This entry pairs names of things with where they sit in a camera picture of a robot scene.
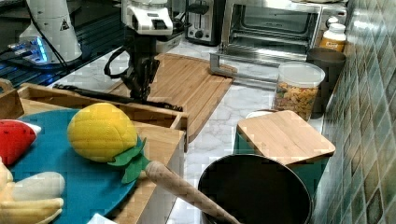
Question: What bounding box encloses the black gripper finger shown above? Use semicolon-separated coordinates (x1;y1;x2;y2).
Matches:
121;67;143;99
143;59;160;100

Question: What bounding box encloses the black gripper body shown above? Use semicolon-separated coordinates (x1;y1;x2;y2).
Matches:
124;27;160;82

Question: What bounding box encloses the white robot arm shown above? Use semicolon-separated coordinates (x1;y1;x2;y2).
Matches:
121;0;173;101

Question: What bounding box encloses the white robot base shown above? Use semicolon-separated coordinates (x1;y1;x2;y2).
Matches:
8;0;82;65

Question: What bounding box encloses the wooden drawer cabinet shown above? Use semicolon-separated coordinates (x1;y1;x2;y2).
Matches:
11;103;169;224

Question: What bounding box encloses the bamboo cutting board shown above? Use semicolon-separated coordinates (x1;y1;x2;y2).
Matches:
107;52;235;144

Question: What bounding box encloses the yellow plush corn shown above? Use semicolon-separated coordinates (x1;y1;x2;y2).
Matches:
67;107;149;184

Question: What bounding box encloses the silver black toaster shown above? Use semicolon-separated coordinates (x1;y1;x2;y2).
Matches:
185;0;226;47

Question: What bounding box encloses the toaster oven open door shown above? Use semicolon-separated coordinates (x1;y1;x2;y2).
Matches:
210;44;306;91

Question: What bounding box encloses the teal round plate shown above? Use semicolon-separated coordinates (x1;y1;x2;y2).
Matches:
10;109;135;224

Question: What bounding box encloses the small wooden box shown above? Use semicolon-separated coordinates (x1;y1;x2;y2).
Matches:
0;78;24;119

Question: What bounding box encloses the red plush strawberry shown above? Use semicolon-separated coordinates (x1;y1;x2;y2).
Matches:
0;119;41;166

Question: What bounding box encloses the white plush garlic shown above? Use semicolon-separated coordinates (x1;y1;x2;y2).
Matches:
11;172;65;201

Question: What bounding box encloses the yellow plush banana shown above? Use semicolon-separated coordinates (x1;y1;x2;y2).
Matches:
0;157;65;224

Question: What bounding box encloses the teal container bamboo lid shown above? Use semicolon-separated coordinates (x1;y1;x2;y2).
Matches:
233;110;335;196

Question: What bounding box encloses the clear jar with snacks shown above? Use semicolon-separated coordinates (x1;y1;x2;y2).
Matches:
274;62;325;120

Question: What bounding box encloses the stainless toaster oven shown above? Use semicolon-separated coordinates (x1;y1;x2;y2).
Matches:
219;0;347;61

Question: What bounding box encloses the black round pot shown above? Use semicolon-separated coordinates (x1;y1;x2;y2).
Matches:
198;154;313;224

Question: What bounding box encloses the orange white-capped bottle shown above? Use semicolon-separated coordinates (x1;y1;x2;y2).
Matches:
319;23;347;52

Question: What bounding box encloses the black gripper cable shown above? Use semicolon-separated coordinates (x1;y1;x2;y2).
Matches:
103;46;135;80

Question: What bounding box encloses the wooden rolling pin handle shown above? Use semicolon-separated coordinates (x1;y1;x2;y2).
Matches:
145;161;241;224

